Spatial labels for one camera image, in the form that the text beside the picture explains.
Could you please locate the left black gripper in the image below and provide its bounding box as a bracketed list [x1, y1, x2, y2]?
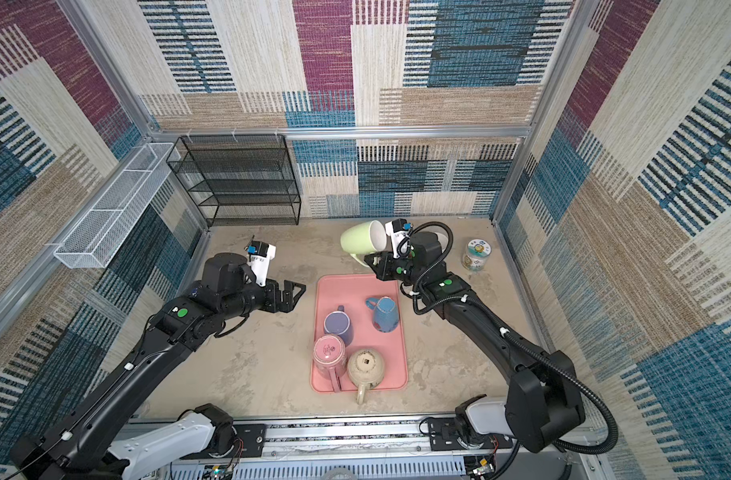
[222, 275, 306, 324]

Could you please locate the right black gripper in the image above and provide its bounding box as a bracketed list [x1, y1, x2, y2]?
[364, 249, 425, 286]

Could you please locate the light green ceramic mug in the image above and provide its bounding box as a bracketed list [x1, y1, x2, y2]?
[340, 220, 387, 267]

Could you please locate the blue dotted ceramic mug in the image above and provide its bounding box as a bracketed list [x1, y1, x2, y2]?
[365, 296, 399, 333]

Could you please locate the purple ceramic mug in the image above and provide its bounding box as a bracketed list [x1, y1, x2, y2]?
[323, 305, 354, 346]

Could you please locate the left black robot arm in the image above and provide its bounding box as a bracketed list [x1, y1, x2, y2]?
[10, 253, 306, 479]

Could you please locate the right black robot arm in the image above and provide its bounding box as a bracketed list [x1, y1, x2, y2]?
[364, 231, 589, 453]

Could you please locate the pink ghost pattern mug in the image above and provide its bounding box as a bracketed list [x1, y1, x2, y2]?
[312, 334, 347, 393]

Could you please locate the pink plastic tray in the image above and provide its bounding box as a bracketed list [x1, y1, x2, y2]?
[313, 274, 407, 390]

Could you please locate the green lidded yogurt cup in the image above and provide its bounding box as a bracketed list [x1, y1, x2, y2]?
[461, 239, 491, 271]

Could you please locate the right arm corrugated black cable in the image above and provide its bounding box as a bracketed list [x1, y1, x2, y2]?
[400, 221, 619, 480]

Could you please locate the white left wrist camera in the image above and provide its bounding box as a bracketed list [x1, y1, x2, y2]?
[246, 239, 276, 287]

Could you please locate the black wire mesh shelf rack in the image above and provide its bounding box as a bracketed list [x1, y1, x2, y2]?
[166, 134, 301, 227]

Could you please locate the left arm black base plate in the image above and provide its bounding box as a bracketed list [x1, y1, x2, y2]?
[224, 423, 267, 461]

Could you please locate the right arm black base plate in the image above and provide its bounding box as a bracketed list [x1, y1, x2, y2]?
[419, 417, 515, 451]

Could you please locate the white wire mesh basket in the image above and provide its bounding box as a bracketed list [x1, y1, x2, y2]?
[53, 143, 173, 269]

